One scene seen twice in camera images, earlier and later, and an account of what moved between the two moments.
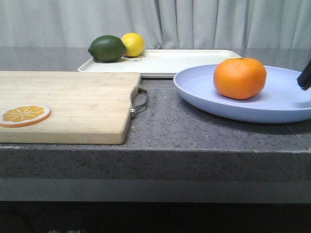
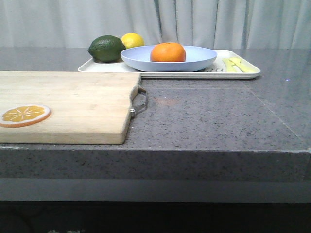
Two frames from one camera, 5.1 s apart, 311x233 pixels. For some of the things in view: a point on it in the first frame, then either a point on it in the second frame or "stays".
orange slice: [24, 115] stays
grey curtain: [163, 24] stays
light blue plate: [282, 100] → [197, 58]
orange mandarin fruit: [240, 78] → [168, 52]
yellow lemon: [134, 43] stays
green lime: [107, 49] stays
